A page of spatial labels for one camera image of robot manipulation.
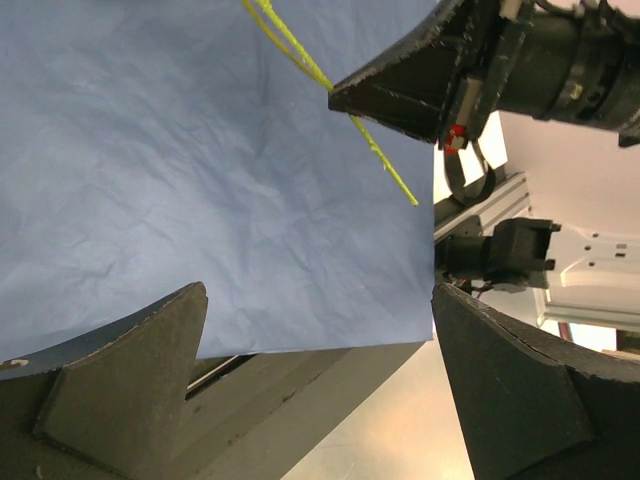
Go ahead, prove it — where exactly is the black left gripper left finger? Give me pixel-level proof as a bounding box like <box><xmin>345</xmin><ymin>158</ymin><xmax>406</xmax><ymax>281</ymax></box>
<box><xmin>1</xmin><ymin>282</ymin><xmax>208</xmax><ymax>479</ymax></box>

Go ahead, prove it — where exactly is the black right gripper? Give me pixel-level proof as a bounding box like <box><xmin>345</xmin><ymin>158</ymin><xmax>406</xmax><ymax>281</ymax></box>
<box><xmin>328</xmin><ymin>1</ymin><xmax>536</xmax><ymax>150</ymax></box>

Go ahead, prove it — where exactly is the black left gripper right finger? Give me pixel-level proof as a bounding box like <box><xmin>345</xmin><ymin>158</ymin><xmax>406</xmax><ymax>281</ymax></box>
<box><xmin>432</xmin><ymin>285</ymin><xmax>639</xmax><ymax>479</ymax></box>

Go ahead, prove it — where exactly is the orange and pink flower bouquet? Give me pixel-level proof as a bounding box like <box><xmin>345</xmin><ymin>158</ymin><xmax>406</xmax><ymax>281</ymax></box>
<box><xmin>241</xmin><ymin>0</ymin><xmax>419</xmax><ymax>207</ymax></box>

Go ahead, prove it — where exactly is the blue wrapping paper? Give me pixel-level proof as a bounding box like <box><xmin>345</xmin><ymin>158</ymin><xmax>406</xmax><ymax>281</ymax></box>
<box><xmin>1</xmin><ymin>1</ymin><xmax>434</xmax><ymax>359</ymax></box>

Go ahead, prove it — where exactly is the aluminium front rail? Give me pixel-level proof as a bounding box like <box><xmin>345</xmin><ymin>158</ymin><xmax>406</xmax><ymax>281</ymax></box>
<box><xmin>434</xmin><ymin>173</ymin><xmax>530</xmax><ymax>242</ymax></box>

